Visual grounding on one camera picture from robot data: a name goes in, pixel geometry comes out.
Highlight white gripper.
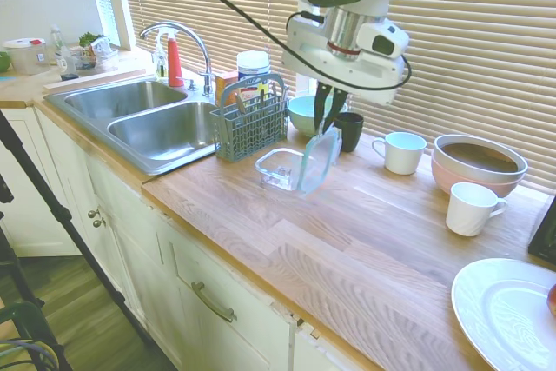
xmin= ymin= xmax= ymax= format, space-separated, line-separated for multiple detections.
xmin=281 ymin=12 xmax=405 ymax=134

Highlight clear lid with teal seal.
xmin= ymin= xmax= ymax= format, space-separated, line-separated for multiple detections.
xmin=298 ymin=125 xmax=343 ymax=196

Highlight clear glass food container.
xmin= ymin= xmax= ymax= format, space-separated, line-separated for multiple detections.
xmin=255 ymin=148 xmax=306 ymax=192

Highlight mint green bowl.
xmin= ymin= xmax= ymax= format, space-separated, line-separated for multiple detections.
xmin=288 ymin=94 xmax=349 ymax=138

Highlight black cup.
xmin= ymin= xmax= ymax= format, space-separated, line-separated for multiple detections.
xmin=334 ymin=111 xmax=365 ymax=153

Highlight white wipes canister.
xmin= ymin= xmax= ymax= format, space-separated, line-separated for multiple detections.
xmin=235 ymin=50 xmax=273 ymax=105

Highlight grey plastic cutlery basket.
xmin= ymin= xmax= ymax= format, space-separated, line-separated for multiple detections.
xmin=209 ymin=73 xmax=291 ymax=162

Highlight wide white mug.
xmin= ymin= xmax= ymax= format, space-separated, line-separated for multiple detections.
xmin=371 ymin=131 xmax=428 ymax=176

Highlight orange cardboard box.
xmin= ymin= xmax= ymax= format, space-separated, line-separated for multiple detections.
xmin=215 ymin=73 xmax=242 ymax=108

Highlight stacked pink and grey bowls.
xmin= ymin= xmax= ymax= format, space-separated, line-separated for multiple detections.
xmin=434 ymin=133 xmax=529 ymax=184

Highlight pink bowl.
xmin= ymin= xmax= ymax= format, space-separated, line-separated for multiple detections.
xmin=430 ymin=156 xmax=527 ymax=199

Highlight red spray bottle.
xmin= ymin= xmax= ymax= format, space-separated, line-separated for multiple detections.
xmin=158 ymin=26 xmax=187 ymax=88

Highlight clear soap bottle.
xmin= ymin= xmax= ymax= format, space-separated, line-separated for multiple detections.
xmin=152 ymin=48 xmax=169 ymax=82

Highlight tall white mug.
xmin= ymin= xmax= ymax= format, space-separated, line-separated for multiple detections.
xmin=445 ymin=182 xmax=509 ymax=238

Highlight chrome kitchen faucet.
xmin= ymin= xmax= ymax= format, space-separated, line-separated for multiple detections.
xmin=138 ymin=20 xmax=215 ymax=96

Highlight stainless steel sink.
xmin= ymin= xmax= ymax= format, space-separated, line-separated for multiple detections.
xmin=43 ymin=78 xmax=227 ymax=176

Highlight wooden strip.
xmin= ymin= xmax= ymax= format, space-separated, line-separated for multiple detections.
xmin=42 ymin=67 xmax=149 ymax=96

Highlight bag of green vegetables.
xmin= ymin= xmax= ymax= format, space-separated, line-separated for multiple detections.
xmin=77 ymin=31 xmax=119 ymax=70

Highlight white kitchen cabinets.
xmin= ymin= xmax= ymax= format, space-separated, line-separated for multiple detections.
xmin=0 ymin=101 xmax=383 ymax=371

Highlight black countertop appliance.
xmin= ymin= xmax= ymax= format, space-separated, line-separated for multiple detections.
xmin=526 ymin=200 xmax=556 ymax=266

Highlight white dinner plate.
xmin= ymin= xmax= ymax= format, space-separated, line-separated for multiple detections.
xmin=451 ymin=257 xmax=556 ymax=371

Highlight clear bottle dark liquid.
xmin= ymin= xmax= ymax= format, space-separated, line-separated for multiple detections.
xmin=49 ymin=24 xmax=80 ymax=83

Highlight green clamp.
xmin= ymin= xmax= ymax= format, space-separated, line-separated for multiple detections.
xmin=0 ymin=300 xmax=67 ymax=371

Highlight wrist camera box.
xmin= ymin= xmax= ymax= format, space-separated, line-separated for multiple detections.
xmin=358 ymin=22 xmax=411 ymax=62

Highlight metal drawer handle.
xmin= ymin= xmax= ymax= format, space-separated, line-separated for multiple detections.
xmin=190 ymin=281 xmax=238 ymax=324

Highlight black camera tripod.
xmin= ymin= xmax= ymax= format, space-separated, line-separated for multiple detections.
xmin=0 ymin=108 xmax=154 ymax=371

